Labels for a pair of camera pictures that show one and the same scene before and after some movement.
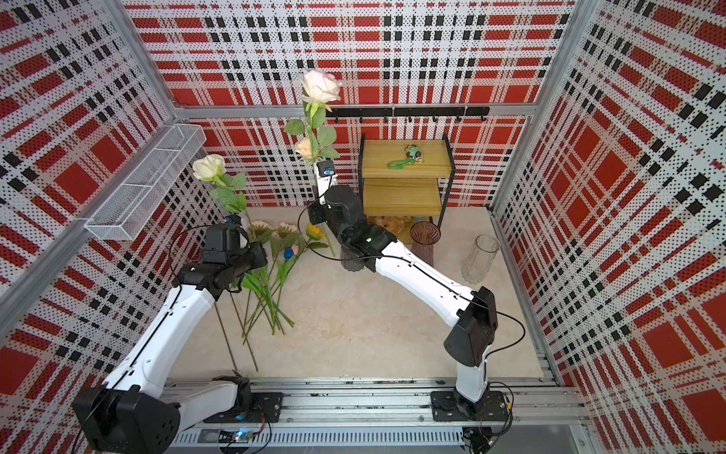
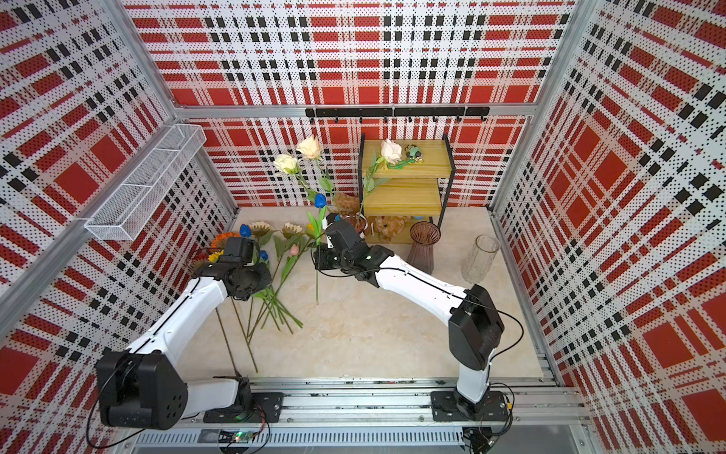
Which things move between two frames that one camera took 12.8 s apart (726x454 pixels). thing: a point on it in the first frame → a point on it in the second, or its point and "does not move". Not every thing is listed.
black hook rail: [458, 112] does not move
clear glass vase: [480, 258] does not move
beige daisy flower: [259, 226] does not move
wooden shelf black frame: [406, 179] does not move
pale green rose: [213, 168] → [289, 165]
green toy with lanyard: [413, 155] does not move
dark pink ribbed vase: [423, 235] does not move
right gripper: [315, 212] → [322, 257]
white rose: [319, 88] → [391, 152]
